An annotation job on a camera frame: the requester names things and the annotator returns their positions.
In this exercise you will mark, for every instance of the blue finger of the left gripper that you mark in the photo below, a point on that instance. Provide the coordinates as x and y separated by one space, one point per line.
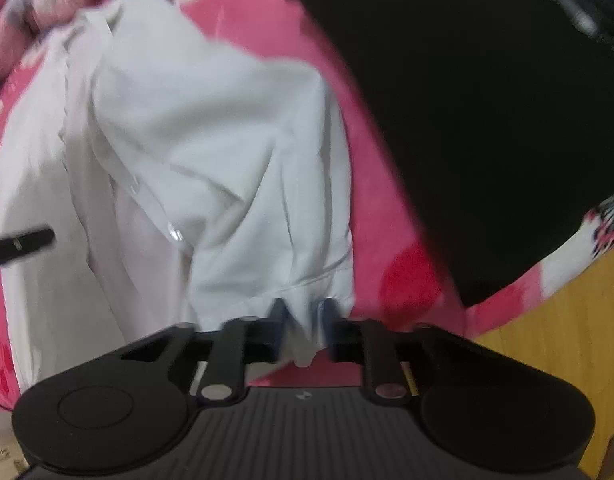
25 244

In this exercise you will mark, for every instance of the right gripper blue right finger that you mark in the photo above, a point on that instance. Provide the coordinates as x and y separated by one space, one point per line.
343 338

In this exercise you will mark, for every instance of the pink floral bed sheet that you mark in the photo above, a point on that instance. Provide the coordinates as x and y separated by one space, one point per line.
397 278

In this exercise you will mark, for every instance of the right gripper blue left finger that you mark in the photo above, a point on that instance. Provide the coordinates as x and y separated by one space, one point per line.
264 336

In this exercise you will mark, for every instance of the white shirt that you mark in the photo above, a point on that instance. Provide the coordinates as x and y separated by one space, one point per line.
185 180

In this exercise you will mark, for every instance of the folded black garment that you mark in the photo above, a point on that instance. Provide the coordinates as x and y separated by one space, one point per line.
499 115

